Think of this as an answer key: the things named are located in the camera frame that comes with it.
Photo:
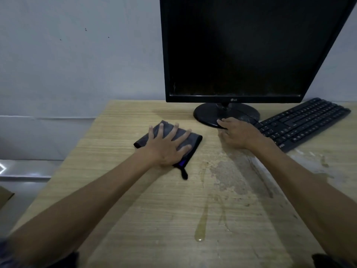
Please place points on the person's right forearm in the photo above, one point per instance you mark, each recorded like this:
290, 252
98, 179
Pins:
315, 198

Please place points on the person's left forearm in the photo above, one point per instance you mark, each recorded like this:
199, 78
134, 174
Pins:
75, 209

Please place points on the light wooden side desk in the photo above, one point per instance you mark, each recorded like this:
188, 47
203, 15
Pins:
5, 196

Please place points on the light wooden table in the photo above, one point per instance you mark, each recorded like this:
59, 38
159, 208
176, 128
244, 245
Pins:
139, 220

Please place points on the person's right hand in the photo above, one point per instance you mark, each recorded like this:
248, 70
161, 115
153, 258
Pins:
242, 135

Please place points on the person's left hand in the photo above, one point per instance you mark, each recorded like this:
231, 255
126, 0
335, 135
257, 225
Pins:
164, 150

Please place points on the black computer monitor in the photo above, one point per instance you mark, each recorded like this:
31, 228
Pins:
245, 47

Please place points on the black keyboard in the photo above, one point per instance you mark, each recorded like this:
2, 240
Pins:
304, 122

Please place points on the purple grey cleaning cloth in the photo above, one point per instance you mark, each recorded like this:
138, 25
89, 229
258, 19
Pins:
196, 139

